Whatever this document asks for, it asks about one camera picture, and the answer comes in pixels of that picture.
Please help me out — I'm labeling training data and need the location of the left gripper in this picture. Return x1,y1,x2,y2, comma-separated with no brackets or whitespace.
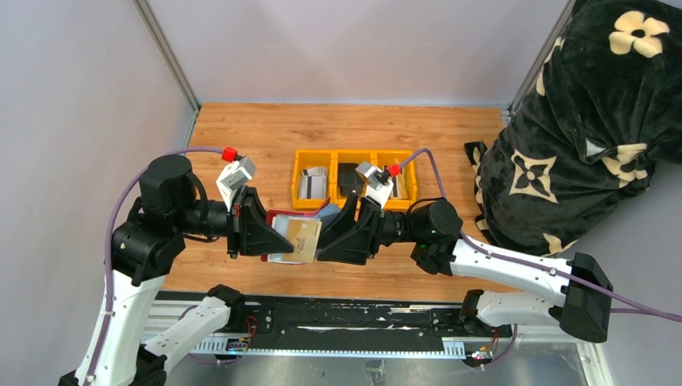
177,183,298,256

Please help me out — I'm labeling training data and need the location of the black cards stack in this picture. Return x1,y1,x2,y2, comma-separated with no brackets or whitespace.
337,162,364,197

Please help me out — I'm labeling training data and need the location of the red leather card holder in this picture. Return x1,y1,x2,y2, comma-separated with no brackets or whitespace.
261,199,340,265

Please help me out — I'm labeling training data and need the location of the tan logo card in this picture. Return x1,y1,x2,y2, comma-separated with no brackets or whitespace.
281,219,322,264

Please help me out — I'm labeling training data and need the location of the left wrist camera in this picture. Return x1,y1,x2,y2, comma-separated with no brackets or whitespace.
216,157,257,213

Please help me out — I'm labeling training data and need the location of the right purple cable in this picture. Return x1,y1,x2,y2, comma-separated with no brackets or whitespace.
388,148,682,370

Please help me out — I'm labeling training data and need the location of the white cards stack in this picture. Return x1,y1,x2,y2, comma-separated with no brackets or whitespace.
298,166,328,199

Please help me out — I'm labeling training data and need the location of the black floral blanket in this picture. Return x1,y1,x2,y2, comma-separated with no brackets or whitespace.
465,1,681,256

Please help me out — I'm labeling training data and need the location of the purple cable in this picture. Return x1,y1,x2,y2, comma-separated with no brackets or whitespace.
82,146,238,386
388,148,682,370

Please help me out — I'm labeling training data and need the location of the left yellow bin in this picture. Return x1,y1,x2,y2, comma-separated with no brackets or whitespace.
291,150,339,210

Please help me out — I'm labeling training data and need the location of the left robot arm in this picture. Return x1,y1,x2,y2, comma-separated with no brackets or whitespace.
60,148,294,385

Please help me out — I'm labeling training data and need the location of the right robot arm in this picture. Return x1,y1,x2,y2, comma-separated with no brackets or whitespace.
317,196,613,343

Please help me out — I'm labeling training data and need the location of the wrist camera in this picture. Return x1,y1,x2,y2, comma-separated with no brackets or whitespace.
216,157,257,213
355,162,398,209

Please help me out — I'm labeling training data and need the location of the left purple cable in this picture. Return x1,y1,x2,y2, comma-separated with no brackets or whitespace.
82,146,238,386

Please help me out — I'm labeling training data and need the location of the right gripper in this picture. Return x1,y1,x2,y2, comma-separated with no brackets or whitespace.
309,193,421,267

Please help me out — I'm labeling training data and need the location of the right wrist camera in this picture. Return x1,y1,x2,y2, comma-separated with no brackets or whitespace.
355,162,398,209

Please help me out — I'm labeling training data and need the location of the tan cards stack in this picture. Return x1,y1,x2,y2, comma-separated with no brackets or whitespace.
391,171,414,200

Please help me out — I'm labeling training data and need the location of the aluminium frame rail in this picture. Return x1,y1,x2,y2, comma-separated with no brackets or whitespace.
96,299,614,386

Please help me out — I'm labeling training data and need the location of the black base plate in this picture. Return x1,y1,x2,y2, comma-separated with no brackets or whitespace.
194,294,514,353

